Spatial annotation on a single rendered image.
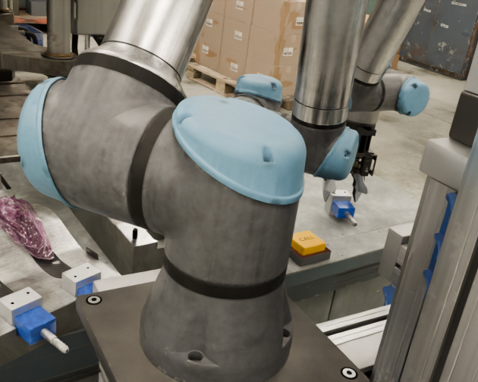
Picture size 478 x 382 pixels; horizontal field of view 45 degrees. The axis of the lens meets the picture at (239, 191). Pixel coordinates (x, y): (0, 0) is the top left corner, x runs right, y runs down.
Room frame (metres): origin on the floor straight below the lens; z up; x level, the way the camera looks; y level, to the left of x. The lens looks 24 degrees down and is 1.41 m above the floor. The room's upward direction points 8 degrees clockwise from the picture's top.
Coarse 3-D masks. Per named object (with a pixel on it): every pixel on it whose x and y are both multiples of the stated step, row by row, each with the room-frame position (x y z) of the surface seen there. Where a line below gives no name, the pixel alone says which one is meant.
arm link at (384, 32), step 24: (384, 0) 1.04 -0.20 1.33; (408, 0) 1.02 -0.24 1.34; (384, 24) 1.04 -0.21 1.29; (408, 24) 1.04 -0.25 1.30; (360, 48) 1.07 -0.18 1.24; (384, 48) 1.05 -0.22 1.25; (360, 72) 1.07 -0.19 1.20; (384, 72) 1.09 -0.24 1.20; (360, 96) 1.09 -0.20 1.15; (384, 96) 1.12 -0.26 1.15
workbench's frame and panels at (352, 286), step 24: (336, 264) 1.07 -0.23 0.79; (360, 264) 1.12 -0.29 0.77; (288, 288) 1.06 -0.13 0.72; (312, 288) 1.10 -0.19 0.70; (336, 288) 1.15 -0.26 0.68; (360, 288) 1.22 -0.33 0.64; (312, 312) 1.13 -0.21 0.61; (336, 312) 1.18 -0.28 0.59; (72, 336) 0.73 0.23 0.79; (24, 360) 0.69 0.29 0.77; (48, 360) 0.76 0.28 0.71; (72, 360) 0.78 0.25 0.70; (96, 360) 0.81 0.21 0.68
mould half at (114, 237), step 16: (80, 208) 1.08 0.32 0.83; (96, 224) 1.00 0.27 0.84; (112, 224) 0.94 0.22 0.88; (128, 224) 0.94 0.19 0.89; (96, 240) 1.00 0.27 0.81; (112, 240) 0.94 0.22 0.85; (128, 240) 0.88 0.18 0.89; (144, 240) 0.89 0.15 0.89; (112, 256) 0.94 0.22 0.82; (128, 256) 0.88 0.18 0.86; (144, 256) 0.88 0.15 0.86; (160, 256) 0.90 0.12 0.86; (128, 272) 0.88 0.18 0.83
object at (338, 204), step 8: (336, 192) 1.30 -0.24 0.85; (344, 192) 1.31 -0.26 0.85; (328, 200) 1.30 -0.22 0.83; (336, 200) 1.28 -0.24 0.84; (344, 200) 1.29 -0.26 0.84; (328, 208) 1.29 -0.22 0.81; (336, 208) 1.26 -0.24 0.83; (344, 208) 1.25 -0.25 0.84; (352, 208) 1.25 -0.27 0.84; (336, 216) 1.25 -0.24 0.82; (344, 216) 1.25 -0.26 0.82; (352, 216) 1.25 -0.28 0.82; (352, 224) 1.20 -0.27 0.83
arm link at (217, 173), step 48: (192, 96) 0.49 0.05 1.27; (144, 144) 0.45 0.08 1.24; (192, 144) 0.43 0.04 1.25; (240, 144) 0.42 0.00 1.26; (288, 144) 0.44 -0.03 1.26; (144, 192) 0.43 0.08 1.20; (192, 192) 0.42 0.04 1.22; (240, 192) 0.41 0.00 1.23; (288, 192) 0.43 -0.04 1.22; (192, 240) 0.42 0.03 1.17; (240, 240) 0.41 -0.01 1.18; (288, 240) 0.45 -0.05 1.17
